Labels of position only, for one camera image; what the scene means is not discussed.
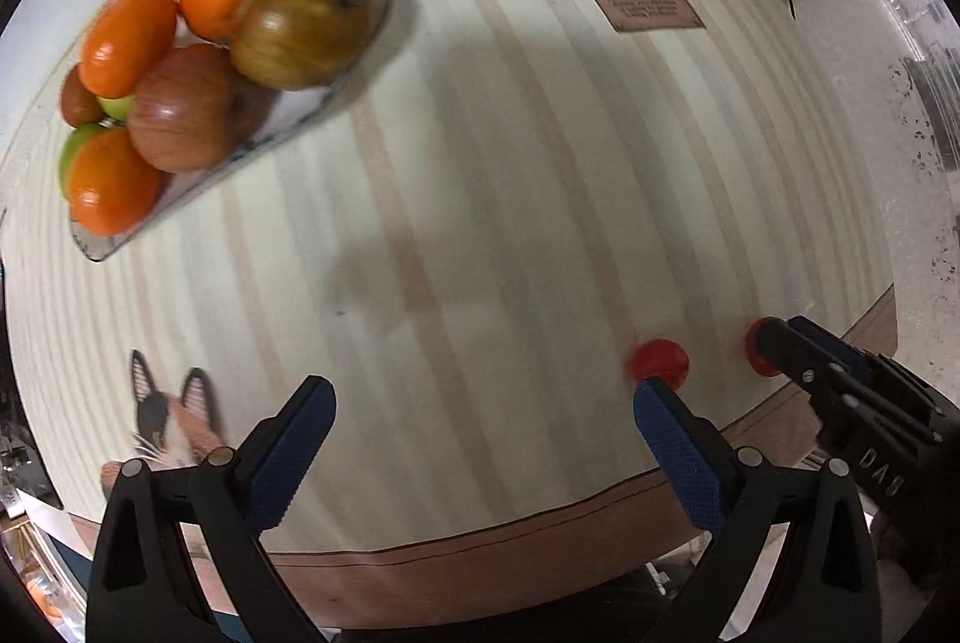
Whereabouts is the floral fruit plate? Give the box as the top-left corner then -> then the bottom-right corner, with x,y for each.
68,0 -> 392,263

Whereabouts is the reddish apple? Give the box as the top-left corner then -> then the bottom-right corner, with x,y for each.
127,44 -> 274,173

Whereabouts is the brown kiwi-like fruit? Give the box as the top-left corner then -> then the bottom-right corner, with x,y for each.
60,65 -> 106,128

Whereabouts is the striped cat table mat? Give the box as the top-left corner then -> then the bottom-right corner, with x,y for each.
2,0 -> 898,627

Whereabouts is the red cherry tomato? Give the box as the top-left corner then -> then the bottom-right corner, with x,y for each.
743,317 -> 781,378
630,339 -> 690,391

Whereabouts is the green apple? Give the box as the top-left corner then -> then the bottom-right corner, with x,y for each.
98,94 -> 135,122
57,123 -> 107,198

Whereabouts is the orange fruit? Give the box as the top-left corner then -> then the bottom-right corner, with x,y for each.
78,0 -> 179,99
65,127 -> 167,237

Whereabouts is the red-green apple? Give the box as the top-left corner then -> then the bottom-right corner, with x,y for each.
229,0 -> 376,91

